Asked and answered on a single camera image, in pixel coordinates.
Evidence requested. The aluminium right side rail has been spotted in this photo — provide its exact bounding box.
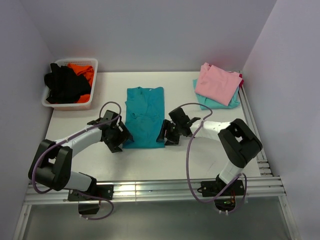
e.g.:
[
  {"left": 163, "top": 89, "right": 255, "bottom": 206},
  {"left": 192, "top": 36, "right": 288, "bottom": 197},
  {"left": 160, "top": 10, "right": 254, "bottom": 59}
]
[{"left": 238, "top": 86, "right": 274, "bottom": 177}]

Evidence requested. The aluminium front frame rail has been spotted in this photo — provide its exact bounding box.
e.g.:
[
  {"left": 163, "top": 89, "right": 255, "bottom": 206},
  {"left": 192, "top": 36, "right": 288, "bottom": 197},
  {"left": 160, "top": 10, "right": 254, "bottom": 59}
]
[{"left": 22, "top": 176, "right": 286, "bottom": 205}]

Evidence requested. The folded light teal t shirt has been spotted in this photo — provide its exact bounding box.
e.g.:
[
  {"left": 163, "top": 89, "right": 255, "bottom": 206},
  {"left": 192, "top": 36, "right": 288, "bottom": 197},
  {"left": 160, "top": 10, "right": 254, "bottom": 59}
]
[{"left": 195, "top": 87, "right": 240, "bottom": 109}]

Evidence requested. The folded pink t shirt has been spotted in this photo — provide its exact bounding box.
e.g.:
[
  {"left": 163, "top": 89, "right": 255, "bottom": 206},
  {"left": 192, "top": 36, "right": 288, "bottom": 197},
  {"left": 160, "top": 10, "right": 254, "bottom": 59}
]
[{"left": 194, "top": 62, "right": 241, "bottom": 106}]

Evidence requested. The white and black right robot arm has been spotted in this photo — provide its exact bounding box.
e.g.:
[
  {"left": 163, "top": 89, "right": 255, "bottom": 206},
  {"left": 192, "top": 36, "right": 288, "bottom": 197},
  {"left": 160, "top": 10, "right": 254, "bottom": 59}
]
[{"left": 156, "top": 107, "right": 263, "bottom": 195}]

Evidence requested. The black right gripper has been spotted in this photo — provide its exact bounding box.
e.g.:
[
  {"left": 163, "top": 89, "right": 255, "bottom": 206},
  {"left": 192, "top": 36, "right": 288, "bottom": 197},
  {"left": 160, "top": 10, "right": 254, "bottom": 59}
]
[{"left": 156, "top": 119, "right": 182, "bottom": 146}]

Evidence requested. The orange t shirt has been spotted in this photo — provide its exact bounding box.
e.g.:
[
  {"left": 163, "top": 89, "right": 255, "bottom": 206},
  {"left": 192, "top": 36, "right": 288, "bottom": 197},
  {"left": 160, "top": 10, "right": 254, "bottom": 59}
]
[{"left": 67, "top": 63, "right": 95, "bottom": 104}]

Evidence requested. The folded red t shirt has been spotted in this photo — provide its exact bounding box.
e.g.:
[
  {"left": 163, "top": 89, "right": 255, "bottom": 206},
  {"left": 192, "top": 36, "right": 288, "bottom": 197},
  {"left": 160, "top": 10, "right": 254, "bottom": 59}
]
[{"left": 238, "top": 73, "right": 244, "bottom": 89}]

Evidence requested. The white plastic laundry basket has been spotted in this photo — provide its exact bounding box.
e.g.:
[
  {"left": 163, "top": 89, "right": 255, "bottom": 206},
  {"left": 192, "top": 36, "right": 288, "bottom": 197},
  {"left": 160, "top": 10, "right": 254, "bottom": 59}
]
[{"left": 41, "top": 58, "right": 98, "bottom": 111}]

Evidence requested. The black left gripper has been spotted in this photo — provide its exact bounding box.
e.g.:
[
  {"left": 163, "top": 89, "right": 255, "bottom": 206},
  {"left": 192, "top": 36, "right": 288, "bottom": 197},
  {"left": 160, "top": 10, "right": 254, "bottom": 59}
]
[{"left": 104, "top": 121, "right": 133, "bottom": 153}]

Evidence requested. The black t shirt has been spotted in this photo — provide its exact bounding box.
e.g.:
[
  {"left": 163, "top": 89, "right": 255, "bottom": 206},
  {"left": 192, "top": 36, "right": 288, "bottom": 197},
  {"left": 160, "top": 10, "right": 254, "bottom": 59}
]
[{"left": 44, "top": 63, "right": 91, "bottom": 104}]

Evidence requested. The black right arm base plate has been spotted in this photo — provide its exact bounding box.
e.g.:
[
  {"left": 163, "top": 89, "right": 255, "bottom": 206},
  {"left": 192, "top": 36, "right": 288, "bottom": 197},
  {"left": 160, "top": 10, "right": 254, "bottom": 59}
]
[{"left": 197, "top": 179, "right": 245, "bottom": 198}]

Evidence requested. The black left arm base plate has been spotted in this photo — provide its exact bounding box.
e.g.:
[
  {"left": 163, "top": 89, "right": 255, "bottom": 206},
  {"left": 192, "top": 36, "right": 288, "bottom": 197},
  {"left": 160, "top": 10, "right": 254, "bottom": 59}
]
[{"left": 67, "top": 184, "right": 114, "bottom": 202}]

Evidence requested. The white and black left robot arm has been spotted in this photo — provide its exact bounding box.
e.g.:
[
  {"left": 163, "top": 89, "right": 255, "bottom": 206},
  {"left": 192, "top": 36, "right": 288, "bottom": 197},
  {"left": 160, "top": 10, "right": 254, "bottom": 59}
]
[{"left": 28, "top": 110, "right": 134, "bottom": 200}]

